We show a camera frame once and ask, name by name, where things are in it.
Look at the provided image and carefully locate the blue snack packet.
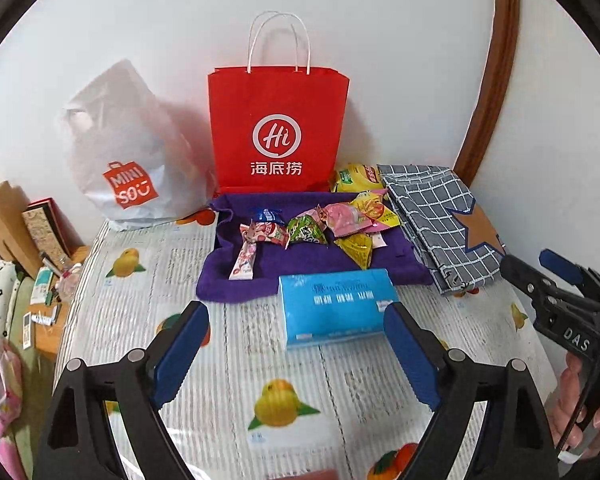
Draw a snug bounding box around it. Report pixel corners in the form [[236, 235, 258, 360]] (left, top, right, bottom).
[[250, 206, 286, 225]]

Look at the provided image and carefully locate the white plastic bag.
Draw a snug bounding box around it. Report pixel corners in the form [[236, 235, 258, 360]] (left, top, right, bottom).
[[60, 58, 218, 233]]

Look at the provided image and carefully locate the wooden nightstand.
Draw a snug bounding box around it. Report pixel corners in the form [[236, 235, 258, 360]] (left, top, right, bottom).
[[30, 245, 92, 358]]

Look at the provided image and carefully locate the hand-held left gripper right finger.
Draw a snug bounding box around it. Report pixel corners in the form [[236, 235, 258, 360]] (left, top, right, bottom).
[[384, 302, 561, 480]]

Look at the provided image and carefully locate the grey checked cloth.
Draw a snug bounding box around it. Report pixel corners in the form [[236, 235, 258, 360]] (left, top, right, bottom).
[[377, 162, 508, 297]]

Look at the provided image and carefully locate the yellow snack bag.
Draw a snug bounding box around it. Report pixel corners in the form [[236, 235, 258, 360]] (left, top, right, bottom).
[[330, 162, 388, 195]]

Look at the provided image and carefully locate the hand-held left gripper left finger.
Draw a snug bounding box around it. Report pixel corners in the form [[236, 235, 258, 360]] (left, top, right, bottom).
[[32, 301, 211, 480]]

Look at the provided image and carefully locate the yellow triangular snack packet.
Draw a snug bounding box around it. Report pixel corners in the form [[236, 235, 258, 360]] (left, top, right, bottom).
[[334, 232, 376, 271]]

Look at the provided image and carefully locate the yellow pink snack packet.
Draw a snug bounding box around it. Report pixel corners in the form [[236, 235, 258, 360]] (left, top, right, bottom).
[[349, 191, 401, 235]]

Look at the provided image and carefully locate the patterned book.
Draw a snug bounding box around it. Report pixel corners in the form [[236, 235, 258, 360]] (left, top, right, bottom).
[[21, 199, 86, 268]]

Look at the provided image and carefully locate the strawberry print triangular packet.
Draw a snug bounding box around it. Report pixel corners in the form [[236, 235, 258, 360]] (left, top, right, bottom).
[[237, 220, 290, 248]]

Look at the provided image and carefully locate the pink printed cloth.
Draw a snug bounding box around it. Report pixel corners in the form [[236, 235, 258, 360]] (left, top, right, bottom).
[[0, 337, 27, 480]]

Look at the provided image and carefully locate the fruit print tablecloth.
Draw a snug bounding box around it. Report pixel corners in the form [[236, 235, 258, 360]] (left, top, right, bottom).
[[52, 210, 573, 480]]

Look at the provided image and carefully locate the wooden headboard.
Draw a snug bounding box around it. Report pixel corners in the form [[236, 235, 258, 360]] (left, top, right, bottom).
[[0, 181, 43, 278]]

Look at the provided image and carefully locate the white green tube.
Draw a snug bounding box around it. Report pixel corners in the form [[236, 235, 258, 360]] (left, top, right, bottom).
[[30, 266, 55, 306]]

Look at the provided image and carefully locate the brown wooden door frame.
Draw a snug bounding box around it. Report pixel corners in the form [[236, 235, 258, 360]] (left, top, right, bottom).
[[452, 0, 523, 186]]

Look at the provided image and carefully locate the person's right hand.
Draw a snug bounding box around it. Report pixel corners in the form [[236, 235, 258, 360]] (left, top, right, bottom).
[[550, 350, 600, 463]]

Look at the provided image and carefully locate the blue tissue pack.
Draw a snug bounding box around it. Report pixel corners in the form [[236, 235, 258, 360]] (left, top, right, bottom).
[[278, 268, 401, 351]]

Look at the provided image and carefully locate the green triangular snack packet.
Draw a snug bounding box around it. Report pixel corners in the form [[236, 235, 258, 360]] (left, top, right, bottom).
[[286, 212, 331, 247]]

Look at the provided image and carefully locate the red paper bag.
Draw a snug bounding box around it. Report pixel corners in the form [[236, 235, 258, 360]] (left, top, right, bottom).
[[207, 10, 352, 195]]

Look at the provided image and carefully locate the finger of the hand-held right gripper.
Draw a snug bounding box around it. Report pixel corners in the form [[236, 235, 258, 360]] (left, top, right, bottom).
[[499, 254, 563, 311], [538, 248, 600, 306]]

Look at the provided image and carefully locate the purple towel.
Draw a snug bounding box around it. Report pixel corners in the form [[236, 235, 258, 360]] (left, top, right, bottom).
[[196, 191, 433, 305]]

